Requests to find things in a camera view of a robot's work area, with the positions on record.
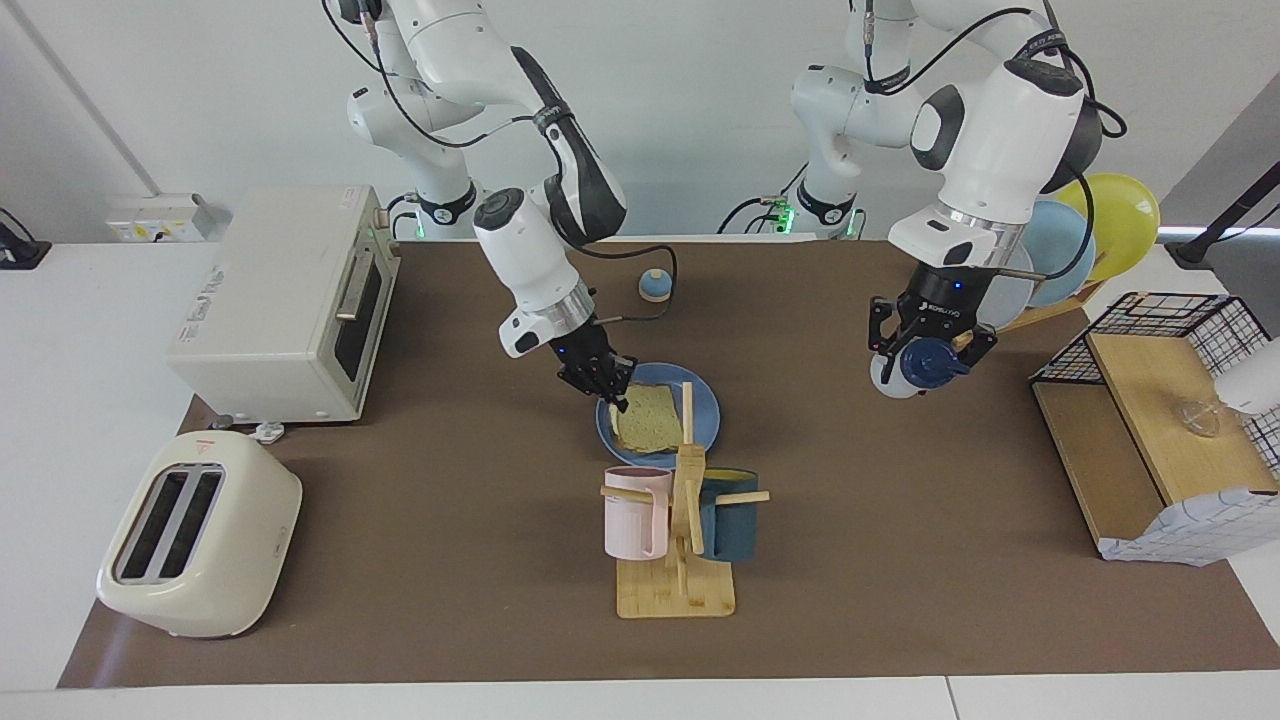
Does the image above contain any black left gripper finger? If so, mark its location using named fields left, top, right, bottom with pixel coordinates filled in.
left=950, top=320, right=999, bottom=369
left=867, top=296, right=906, bottom=361

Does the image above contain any white bottle with blue cap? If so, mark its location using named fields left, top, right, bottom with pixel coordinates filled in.
left=869, top=336, right=972, bottom=401

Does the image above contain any toasted bread slice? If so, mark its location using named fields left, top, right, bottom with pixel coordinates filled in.
left=610, top=385, right=687, bottom=453

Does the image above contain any grey round plate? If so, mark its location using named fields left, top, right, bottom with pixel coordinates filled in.
left=965, top=245, right=1036, bottom=333

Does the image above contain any wooden plate rack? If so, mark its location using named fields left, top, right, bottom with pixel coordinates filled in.
left=975, top=278, right=1109, bottom=339

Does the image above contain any light blue round plate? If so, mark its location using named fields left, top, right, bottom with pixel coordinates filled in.
left=1025, top=200, right=1098, bottom=308

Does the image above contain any yellow round plate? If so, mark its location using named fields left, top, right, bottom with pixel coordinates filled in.
left=1062, top=172, right=1161, bottom=283

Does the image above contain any pink mug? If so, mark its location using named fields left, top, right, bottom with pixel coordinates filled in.
left=603, top=466, right=673, bottom=561

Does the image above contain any wooden shelf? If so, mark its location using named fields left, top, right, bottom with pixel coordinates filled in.
left=1030, top=330, right=1280, bottom=561

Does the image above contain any dark teal mug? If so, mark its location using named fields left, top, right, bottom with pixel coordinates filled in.
left=697, top=468, right=761, bottom=562

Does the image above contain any brown table mat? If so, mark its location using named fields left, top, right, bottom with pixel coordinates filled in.
left=57, top=238, right=1280, bottom=689

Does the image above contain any wooden mug tree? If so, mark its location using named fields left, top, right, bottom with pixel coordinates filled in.
left=600, top=381, right=771, bottom=619

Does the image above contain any clear glass cup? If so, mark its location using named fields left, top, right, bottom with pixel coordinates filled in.
left=1175, top=398, right=1223, bottom=439

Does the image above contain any white plastic cylinder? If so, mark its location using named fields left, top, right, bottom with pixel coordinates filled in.
left=1215, top=338, right=1280, bottom=416

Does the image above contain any white checkered cloth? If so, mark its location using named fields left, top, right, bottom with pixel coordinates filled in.
left=1098, top=487, right=1280, bottom=568

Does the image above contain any white toaster oven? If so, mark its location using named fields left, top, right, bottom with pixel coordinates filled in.
left=166, top=184, right=401, bottom=425

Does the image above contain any cream two-slot toaster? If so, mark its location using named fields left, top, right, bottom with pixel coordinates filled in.
left=96, top=431, right=303, bottom=640

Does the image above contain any white power strip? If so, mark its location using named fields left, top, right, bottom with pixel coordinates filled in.
left=106, top=193, right=216, bottom=244

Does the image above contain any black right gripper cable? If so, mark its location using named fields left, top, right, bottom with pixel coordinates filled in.
left=322, top=0, right=681, bottom=324

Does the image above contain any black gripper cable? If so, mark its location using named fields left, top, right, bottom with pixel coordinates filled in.
left=322, top=0, right=681, bottom=324
left=860, top=0, right=1129, bottom=281

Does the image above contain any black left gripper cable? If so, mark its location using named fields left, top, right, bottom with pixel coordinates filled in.
left=860, top=0, right=1129, bottom=281

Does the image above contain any black wire basket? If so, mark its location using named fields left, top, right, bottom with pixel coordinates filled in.
left=1030, top=292, right=1280, bottom=476

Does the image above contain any black camera stand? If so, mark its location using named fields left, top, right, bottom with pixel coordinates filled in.
left=1165, top=160, right=1280, bottom=269

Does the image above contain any black clamp with cable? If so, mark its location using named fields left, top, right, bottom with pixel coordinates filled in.
left=0, top=207, right=53, bottom=271

